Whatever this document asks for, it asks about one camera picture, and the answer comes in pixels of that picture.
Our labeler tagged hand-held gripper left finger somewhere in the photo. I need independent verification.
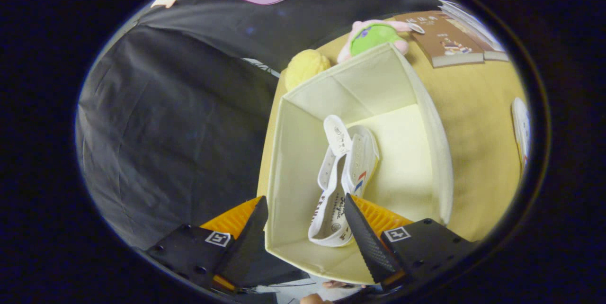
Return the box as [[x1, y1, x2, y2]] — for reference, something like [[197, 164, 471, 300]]
[[146, 195, 309, 293]]

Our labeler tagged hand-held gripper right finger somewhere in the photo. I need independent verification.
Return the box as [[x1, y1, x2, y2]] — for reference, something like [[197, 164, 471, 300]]
[[344, 193, 475, 291]]

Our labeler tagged white canvas shoe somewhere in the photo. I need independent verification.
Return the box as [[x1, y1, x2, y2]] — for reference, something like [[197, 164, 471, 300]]
[[511, 97, 532, 178], [308, 115, 381, 248]]

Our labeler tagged cream fabric storage box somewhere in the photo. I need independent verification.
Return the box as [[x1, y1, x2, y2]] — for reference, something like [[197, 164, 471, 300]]
[[264, 42, 455, 286]]

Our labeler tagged black backdrop cloth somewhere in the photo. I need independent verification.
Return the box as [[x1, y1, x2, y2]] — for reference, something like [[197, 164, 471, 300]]
[[76, 0, 451, 250]]

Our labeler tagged yellow plush toy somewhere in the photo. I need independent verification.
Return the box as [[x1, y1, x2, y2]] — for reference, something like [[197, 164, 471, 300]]
[[285, 49, 331, 92]]

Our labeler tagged pink and green plush toy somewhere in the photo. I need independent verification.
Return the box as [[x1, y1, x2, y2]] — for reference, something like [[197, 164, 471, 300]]
[[337, 19, 410, 63]]

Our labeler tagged brown cover book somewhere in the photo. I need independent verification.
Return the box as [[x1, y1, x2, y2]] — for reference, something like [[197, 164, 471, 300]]
[[392, 10, 485, 69]]

